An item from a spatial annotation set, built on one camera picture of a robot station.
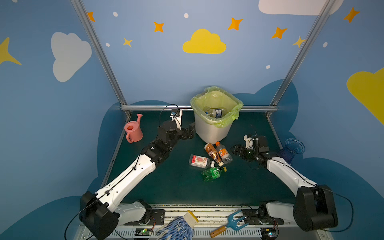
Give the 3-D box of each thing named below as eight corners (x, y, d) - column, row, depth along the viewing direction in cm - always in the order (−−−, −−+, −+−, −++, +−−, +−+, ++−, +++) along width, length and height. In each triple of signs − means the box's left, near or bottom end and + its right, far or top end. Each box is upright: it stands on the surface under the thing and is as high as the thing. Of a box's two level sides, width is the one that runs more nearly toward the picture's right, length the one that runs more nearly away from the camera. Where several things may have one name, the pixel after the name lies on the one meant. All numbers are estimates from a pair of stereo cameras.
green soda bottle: (204, 182, 86) (205, 180, 84) (201, 172, 90) (201, 170, 88) (223, 176, 89) (224, 174, 87) (219, 166, 93) (220, 165, 91)
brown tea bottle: (219, 167, 92) (220, 164, 89) (203, 147, 101) (204, 144, 98) (225, 163, 93) (226, 161, 91) (209, 144, 103) (209, 141, 100)
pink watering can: (129, 145, 103) (124, 135, 95) (130, 125, 114) (125, 115, 106) (144, 142, 105) (140, 132, 96) (143, 123, 116) (140, 113, 108)
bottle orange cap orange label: (225, 165, 93) (226, 162, 90) (212, 146, 102) (212, 143, 99) (233, 161, 95) (234, 158, 92) (219, 143, 104) (220, 139, 101)
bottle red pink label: (187, 164, 93) (187, 162, 91) (190, 155, 97) (190, 153, 95) (213, 170, 91) (213, 168, 89) (214, 160, 95) (215, 159, 93)
